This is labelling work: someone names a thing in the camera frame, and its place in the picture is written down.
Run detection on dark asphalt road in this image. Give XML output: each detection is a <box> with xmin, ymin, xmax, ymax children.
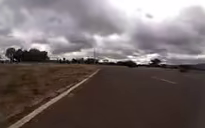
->
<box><xmin>20</xmin><ymin>65</ymin><xmax>205</xmax><ymax>128</ymax></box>

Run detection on white painted edge line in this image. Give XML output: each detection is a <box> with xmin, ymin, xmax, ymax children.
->
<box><xmin>7</xmin><ymin>68</ymin><xmax>101</xmax><ymax>128</ymax></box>

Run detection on white dashed centre line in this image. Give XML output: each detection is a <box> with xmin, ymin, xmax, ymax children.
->
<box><xmin>151</xmin><ymin>75</ymin><xmax>178</xmax><ymax>86</ymax></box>

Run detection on row of dark trees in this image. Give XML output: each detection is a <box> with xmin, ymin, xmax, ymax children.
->
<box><xmin>0</xmin><ymin>47</ymin><xmax>168</xmax><ymax>68</ymax></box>

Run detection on vehicle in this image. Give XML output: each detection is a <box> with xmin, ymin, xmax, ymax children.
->
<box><xmin>179</xmin><ymin>67</ymin><xmax>188</xmax><ymax>73</ymax></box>

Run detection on dry brown grass verge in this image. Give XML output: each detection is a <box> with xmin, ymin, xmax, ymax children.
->
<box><xmin>0</xmin><ymin>62</ymin><xmax>100</xmax><ymax>128</ymax></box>

